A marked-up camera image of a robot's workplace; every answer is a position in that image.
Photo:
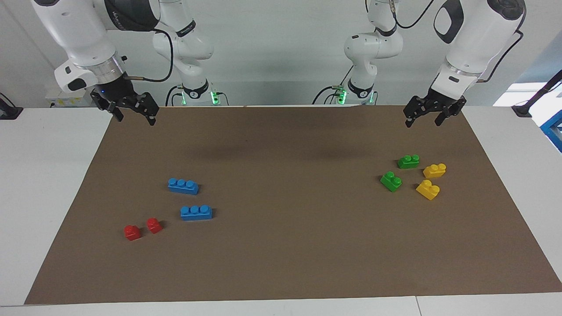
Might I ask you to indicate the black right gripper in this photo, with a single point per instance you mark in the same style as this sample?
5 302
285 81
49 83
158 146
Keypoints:
116 90

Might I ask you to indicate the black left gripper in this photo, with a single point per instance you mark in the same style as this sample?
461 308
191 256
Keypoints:
443 102

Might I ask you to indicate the green two-stud toy brick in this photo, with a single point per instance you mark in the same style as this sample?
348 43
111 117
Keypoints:
390 182
408 162

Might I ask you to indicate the blue three-stud toy brick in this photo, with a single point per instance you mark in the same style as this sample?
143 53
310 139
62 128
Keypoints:
196 213
183 186

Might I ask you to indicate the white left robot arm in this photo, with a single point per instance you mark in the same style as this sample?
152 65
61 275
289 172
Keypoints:
478 39

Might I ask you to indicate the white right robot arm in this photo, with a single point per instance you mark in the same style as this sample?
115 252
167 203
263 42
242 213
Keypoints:
79 30

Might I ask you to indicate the yellow two-stud toy brick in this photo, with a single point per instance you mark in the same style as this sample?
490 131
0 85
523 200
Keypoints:
434 171
427 190

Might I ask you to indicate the white box with yellow label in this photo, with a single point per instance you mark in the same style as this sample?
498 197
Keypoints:
66 102

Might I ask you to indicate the black stand with clamp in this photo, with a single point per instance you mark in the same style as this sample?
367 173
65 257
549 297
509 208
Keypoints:
533 98

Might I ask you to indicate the small red toy brick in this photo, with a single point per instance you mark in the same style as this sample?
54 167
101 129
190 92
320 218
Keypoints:
132 233
154 226

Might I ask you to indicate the black table clamp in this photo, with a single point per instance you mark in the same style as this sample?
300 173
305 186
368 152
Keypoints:
9 112

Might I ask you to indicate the brown table mat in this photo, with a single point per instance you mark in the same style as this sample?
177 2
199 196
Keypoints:
281 245

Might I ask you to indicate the blue metal frame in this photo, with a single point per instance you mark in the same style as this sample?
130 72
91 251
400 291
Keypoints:
554 129

